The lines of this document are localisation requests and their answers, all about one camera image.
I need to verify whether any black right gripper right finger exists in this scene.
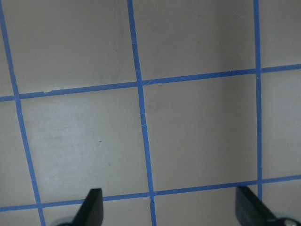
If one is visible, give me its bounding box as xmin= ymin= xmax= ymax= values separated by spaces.
xmin=235 ymin=186 xmax=279 ymax=226

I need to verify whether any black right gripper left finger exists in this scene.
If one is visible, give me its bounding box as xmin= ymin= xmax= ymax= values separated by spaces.
xmin=71 ymin=188 xmax=103 ymax=226

